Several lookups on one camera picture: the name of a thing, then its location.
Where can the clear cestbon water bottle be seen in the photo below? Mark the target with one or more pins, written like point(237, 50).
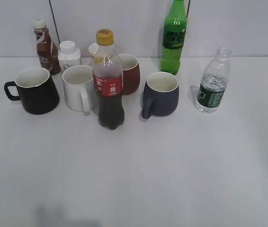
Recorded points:
point(214, 82)

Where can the black ceramic mug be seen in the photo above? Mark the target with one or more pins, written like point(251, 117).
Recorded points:
point(35, 89)

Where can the yellow paper cup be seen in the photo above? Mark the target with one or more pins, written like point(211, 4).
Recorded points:
point(93, 48)

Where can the dark blue ceramic mug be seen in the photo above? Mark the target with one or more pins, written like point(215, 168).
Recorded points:
point(160, 95)

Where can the red ceramic mug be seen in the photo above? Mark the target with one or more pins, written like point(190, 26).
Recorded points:
point(131, 73)

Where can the cola bottle yellow cap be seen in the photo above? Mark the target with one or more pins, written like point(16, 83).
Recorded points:
point(108, 81)

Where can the white ceramic mug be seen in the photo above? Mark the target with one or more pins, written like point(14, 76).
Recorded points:
point(78, 85)

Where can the white plastic jar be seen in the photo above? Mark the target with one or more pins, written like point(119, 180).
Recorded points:
point(68, 55)

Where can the green sprite bottle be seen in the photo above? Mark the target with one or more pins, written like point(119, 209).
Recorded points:
point(175, 25)

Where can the brown coffee drink bottle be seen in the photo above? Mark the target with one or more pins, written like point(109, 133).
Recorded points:
point(46, 49)

